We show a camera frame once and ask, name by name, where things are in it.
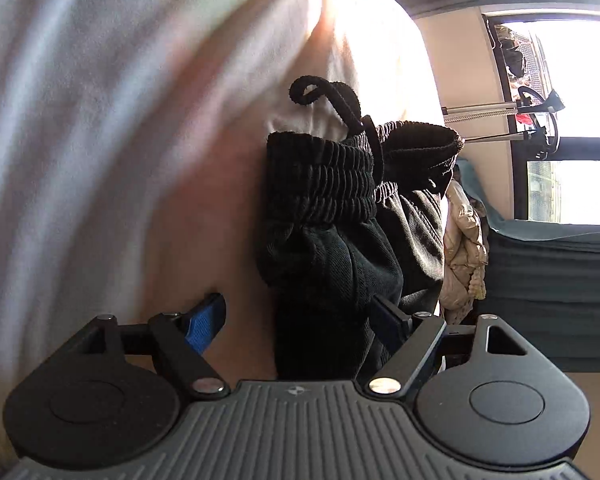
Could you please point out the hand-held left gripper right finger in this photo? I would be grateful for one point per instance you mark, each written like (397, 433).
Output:
(389, 326)

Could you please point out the dark laundry pile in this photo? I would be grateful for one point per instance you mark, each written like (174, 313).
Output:
(510, 55)

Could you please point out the red cloth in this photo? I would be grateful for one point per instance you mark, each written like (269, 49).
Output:
(522, 119)

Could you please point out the dark framed window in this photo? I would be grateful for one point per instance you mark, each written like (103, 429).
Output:
(580, 150)

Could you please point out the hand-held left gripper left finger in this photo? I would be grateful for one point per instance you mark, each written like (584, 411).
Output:
(205, 321)

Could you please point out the cream knit cloth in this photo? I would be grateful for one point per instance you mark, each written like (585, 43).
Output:
(476, 285)

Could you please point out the cream fleece blanket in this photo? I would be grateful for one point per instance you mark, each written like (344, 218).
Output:
(105, 110)

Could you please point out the beige puffer jacket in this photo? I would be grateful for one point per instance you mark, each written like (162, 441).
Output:
(460, 245)

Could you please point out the garment steamer stand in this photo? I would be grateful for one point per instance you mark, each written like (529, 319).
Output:
(480, 109)

